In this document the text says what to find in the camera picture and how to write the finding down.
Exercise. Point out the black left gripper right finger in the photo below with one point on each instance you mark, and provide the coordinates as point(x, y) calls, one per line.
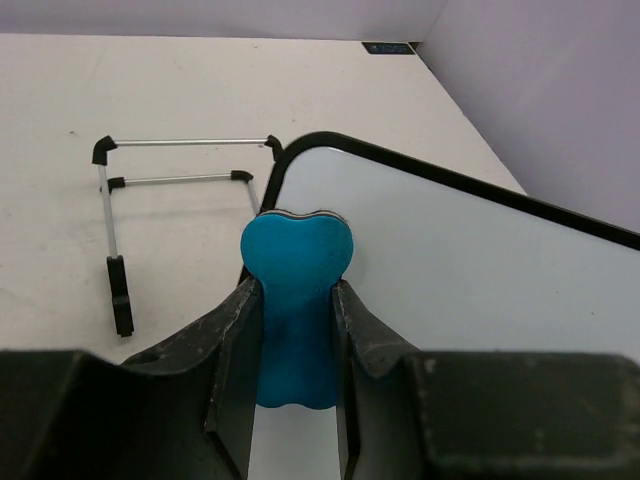
point(406, 413)

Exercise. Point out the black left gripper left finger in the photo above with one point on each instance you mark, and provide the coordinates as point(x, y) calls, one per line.
point(181, 409)

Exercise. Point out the small black-framed whiteboard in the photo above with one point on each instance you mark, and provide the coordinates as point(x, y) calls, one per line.
point(451, 263)

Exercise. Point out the blue bone-shaped eraser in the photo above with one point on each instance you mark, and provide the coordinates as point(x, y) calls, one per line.
point(297, 259)

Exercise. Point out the right black corner label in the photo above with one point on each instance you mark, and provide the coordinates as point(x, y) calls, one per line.
point(388, 48)

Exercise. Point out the metal wire board stand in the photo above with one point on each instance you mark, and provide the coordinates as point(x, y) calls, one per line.
point(116, 270)

